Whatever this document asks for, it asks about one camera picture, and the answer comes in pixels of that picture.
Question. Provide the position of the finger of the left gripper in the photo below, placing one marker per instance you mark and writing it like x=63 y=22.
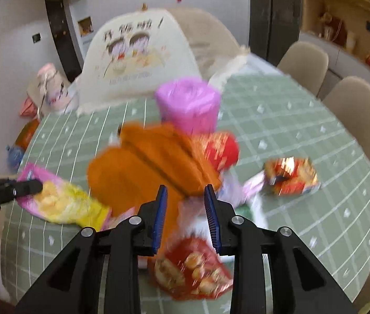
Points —
x=26 y=188

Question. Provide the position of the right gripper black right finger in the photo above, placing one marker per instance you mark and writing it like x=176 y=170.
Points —
x=300 y=283

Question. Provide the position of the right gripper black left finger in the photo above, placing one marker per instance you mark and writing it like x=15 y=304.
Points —
x=100 y=268

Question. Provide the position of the pink yellow chip bag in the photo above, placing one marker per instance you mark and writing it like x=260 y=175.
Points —
x=61 y=202

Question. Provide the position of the red gold snack packet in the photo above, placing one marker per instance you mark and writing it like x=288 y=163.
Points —
x=290 y=176

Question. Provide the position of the green grid tablecloth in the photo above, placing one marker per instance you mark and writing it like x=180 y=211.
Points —
x=327 y=204

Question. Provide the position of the red nut snack packet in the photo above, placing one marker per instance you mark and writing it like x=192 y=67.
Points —
x=191 y=270

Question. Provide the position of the orange snack bag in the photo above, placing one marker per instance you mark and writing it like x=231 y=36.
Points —
x=130 y=174

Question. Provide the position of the red gold paper cup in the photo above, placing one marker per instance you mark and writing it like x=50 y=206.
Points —
x=221 y=149

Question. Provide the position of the cream cartoon print cushion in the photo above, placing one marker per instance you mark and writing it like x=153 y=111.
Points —
x=133 y=54

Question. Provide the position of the pink plastic toy bin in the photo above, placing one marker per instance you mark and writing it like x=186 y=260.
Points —
x=190 y=105

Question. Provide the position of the beige chair far left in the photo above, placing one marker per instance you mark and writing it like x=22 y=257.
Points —
x=305 y=63

